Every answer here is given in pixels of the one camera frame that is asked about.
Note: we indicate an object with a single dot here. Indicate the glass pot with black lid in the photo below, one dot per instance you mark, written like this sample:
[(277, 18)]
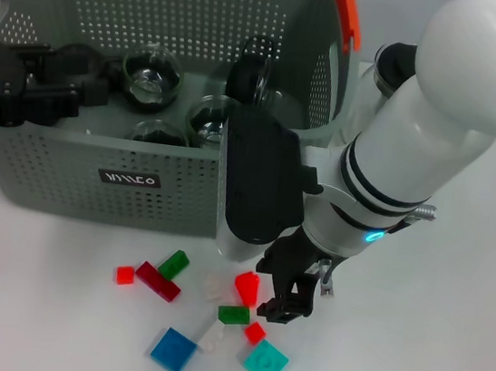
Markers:
[(394, 67)]

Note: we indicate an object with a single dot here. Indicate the dark red long brick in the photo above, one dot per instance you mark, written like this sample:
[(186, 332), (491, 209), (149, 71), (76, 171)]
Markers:
[(157, 281)]

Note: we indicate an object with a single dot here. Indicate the green brick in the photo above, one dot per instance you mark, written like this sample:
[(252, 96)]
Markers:
[(173, 265), (234, 315)]

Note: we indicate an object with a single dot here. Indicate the glass teacup with black holder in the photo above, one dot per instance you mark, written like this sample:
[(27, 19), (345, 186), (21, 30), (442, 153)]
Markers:
[(248, 80), (151, 86), (159, 133), (208, 125)]

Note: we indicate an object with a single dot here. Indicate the white two-stud brick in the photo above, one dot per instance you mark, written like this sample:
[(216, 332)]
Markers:
[(214, 287)]

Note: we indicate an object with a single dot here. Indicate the red sloped brick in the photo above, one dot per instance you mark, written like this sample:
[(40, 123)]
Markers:
[(247, 287)]

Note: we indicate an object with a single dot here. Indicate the teal square plate brick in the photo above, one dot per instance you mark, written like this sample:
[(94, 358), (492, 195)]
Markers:
[(266, 362)]

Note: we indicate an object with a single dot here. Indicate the dark clay teapot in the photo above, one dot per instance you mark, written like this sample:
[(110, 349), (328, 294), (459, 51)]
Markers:
[(79, 60)]

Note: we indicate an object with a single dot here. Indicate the small red brick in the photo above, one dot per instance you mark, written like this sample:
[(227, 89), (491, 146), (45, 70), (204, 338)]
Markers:
[(125, 275), (255, 333)]

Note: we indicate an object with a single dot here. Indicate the grey perforated storage bin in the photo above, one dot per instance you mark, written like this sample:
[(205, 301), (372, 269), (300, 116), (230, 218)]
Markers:
[(95, 165)]

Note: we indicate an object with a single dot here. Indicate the blue square plate brick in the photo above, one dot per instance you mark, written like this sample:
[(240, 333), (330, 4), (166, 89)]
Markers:
[(173, 352)]

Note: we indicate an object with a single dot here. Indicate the right wrist camera housing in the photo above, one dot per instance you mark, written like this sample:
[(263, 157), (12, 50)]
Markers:
[(263, 174)]

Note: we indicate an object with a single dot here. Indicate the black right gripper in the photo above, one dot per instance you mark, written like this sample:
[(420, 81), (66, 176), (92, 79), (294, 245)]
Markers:
[(295, 260)]

